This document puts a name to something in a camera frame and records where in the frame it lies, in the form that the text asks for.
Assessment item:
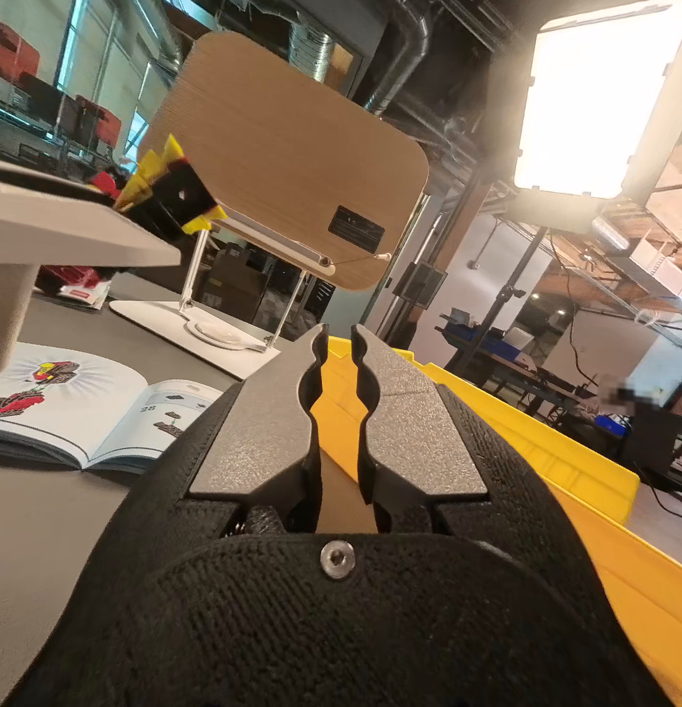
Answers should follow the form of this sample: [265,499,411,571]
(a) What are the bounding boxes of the round silver ventilation duct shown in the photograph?
[288,22,337,84]

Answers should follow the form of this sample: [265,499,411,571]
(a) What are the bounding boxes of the black ceiling pipes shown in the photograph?
[352,0,436,117]

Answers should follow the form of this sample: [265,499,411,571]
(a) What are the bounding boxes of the closed instruction booklet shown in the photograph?
[34,264,114,312]

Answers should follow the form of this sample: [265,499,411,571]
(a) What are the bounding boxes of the red yellow black brick assembly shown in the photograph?
[88,134,229,239]

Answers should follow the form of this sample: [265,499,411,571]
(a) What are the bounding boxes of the shelving with red crates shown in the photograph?
[0,14,126,166]

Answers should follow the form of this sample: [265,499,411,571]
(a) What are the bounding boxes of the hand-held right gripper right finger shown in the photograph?
[350,323,489,535]

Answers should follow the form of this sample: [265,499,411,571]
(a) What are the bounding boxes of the studio light panel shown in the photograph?
[511,1,682,201]

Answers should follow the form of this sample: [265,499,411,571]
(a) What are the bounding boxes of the open instruction booklet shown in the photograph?
[0,341,224,476]

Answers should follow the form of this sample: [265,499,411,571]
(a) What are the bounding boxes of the background work desk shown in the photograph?
[434,308,601,421]

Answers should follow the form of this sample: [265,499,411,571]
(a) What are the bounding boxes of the black box on pole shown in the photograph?
[392,260,449,308]

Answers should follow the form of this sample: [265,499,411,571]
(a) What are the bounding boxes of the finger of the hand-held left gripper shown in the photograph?
[0,156,118,208]
[0,182,183,383]

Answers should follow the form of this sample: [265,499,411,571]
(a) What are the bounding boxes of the black light stand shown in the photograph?
[445,190,547,379]

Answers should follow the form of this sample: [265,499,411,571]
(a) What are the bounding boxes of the yellow plastic bin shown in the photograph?
[309,335,682,705]

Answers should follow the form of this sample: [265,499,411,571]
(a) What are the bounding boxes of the wooden board stand white base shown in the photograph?
[108,30,431,383]

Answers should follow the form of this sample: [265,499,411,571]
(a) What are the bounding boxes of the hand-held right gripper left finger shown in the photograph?
[188,323,330,535]

